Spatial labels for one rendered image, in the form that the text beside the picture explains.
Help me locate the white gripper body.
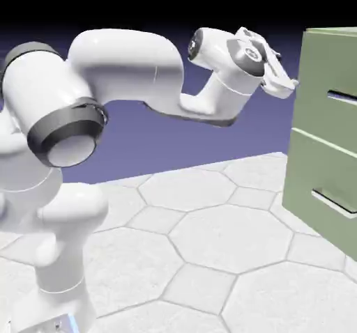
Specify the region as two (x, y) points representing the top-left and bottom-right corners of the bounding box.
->
(255, 35), (300, 100)

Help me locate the green drawer front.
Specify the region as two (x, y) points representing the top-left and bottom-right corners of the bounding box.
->
(281, 128), (357, 263)
(291, 30), (357, 155)

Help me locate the green cabinet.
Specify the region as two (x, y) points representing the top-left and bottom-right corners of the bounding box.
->
(281, 26), (357, 263)

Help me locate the recessed slot drawer handle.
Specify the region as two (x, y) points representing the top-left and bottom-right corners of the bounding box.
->
(311, 187), (357, 219)
(326, 89), (357, 107)

